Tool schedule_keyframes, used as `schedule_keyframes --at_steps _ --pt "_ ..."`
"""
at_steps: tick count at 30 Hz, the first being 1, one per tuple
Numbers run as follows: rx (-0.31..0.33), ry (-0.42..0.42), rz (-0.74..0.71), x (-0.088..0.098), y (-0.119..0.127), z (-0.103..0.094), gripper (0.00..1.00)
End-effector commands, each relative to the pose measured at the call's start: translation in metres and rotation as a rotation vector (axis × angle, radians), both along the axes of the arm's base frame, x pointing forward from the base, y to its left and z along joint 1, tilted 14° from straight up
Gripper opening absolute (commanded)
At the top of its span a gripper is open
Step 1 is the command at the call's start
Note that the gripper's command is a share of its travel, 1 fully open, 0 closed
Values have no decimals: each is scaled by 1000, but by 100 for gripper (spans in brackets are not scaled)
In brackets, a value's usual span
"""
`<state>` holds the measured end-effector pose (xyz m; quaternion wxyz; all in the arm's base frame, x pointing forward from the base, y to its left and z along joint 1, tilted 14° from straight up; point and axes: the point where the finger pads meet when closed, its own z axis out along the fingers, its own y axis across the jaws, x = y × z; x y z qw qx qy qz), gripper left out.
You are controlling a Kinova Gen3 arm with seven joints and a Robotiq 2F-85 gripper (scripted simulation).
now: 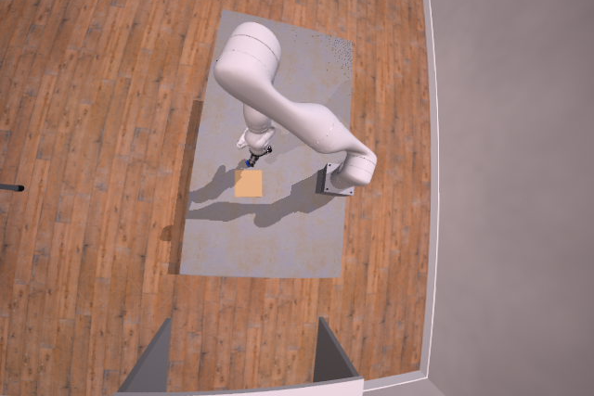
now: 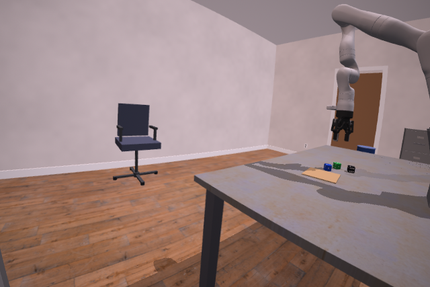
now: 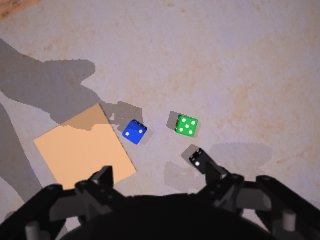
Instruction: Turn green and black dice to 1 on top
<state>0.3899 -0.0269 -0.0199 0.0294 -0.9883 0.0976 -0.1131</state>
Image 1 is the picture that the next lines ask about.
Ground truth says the peach flat square mat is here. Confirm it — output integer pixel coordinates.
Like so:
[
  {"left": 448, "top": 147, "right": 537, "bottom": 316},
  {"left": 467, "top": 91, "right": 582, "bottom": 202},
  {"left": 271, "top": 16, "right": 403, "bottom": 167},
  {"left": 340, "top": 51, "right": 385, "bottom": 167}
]
[{"left": 235, "top": 170, "right": 262, "bottom": 197}]

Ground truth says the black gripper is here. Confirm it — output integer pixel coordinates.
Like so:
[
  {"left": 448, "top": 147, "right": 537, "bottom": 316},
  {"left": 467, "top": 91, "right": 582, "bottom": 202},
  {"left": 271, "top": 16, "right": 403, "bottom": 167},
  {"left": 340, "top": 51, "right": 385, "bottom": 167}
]
[{"left": 248, "top": 154, "right": 264, "bottom": 167}]

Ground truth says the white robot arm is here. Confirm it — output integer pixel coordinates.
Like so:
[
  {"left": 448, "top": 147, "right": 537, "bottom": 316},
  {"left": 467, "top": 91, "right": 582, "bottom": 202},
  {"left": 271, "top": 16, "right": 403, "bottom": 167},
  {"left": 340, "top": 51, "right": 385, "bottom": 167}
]
[{"left": 213, "top": 22, "right": 377, "bottom": 189}]

